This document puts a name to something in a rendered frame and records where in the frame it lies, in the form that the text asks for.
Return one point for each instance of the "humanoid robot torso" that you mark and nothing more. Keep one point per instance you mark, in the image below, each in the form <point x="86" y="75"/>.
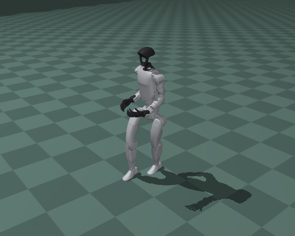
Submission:
<point x="147" y="88"/>

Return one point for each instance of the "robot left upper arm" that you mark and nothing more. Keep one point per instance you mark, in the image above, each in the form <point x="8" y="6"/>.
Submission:
<point x="159" y="79"/>

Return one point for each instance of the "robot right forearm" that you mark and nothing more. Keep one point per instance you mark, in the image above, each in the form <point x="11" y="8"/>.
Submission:
<point x="138" y="96"/>

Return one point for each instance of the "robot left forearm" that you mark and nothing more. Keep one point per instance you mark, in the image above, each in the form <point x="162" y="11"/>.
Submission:
<point x="155" y="105"/>

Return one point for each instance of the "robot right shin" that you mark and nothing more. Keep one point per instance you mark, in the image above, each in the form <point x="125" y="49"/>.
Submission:
<point x="131" y="155"/>

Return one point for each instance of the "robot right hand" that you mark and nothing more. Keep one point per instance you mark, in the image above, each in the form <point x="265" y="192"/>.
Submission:
<point x="126" y="102"/>

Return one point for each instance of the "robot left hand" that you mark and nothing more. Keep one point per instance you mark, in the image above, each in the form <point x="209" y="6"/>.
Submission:
<point x="138" y="113"/>

